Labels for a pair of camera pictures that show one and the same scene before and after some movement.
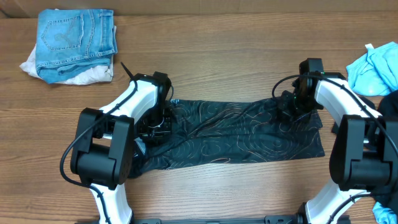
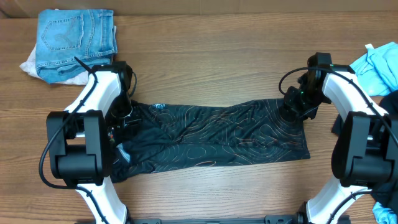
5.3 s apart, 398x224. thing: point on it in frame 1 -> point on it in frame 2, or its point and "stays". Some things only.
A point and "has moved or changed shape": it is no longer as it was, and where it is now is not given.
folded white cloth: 104,74 stays
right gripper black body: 293,108 stays
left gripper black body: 154,123 -> 119,115
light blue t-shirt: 375,73 stays
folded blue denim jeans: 74,38 stays
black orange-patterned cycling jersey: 203,131 has moved or changed shape
